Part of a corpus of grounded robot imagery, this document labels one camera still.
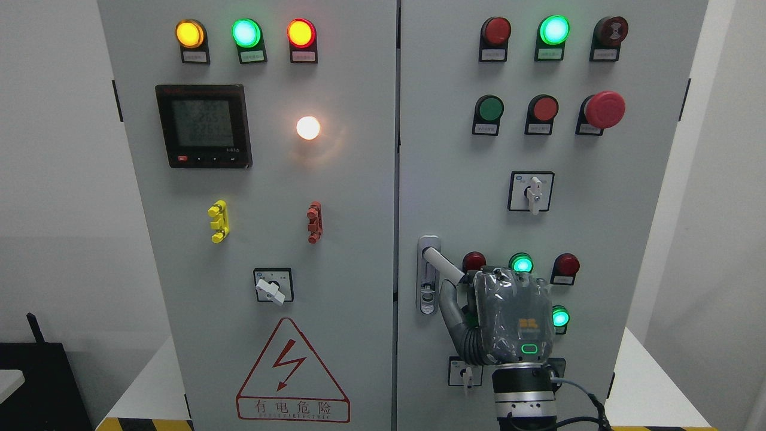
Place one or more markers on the grey robotic humanoid hand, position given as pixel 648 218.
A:
pixel 514 318

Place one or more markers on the silver cabinet door handle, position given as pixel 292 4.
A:
pixel 433 266

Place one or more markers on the green indicator light middle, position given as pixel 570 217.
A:
pixel 521 262

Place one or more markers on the green indicator light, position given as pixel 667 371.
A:
pixel 249 41
pixel 553 32
pixel 521 262

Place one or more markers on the dark red indicator middle left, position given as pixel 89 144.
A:
pixel 473 261

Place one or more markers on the dark red indicator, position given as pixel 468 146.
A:
pixel 565 269
pixel 473 261
pixel 493 41

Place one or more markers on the green lit push button lower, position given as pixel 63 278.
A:
pixel 560 319

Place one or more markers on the dark red indicator middle right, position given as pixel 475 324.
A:
pixel 565 269

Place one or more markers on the green push button upper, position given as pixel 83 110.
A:
pixel 487 115

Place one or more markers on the red push button upper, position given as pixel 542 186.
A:
pixel 540 115

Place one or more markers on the red terminal connector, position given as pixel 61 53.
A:
pixel 315 222

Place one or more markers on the red triangle electrical warning sticker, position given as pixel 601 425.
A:
pixel 290 382

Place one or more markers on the red emergency stop mushroom button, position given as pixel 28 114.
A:
pixel 599 112

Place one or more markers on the white glowing indicator light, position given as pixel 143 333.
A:
pixel 308 127

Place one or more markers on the grey electrical control cabinet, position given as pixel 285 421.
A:
pixel 394 89

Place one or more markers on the dark red indicator top right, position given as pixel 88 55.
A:
pixel 493 41

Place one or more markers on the green indicator light top right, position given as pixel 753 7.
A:
pixel 553 32

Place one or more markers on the yellow terminal connector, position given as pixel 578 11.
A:
pixel 219 221

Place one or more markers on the dark red buzzer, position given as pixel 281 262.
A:
pixel 607 37

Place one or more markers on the red indicator light lit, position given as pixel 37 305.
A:
pixel 302 37

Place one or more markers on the black digital power meter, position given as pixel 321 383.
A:
pixel 205 125

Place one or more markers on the green indicator light top left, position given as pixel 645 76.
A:
pixel 249 41

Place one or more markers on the yellow black hazard tape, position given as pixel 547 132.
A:
pixel 118 424

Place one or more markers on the yellow indicator light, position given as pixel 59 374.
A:
pixel 193 40

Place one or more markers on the black box with antenna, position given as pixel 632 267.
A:
pixel 49 398

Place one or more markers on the lower white selector switch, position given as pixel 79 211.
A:
pixel 462 375

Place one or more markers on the black rotary knob switch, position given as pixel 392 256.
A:
pixel 556 367

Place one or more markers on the upper right white selector switch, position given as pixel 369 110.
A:
pixel 530 191

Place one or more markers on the left white rotary selector switch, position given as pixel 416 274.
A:
pixel 273 285

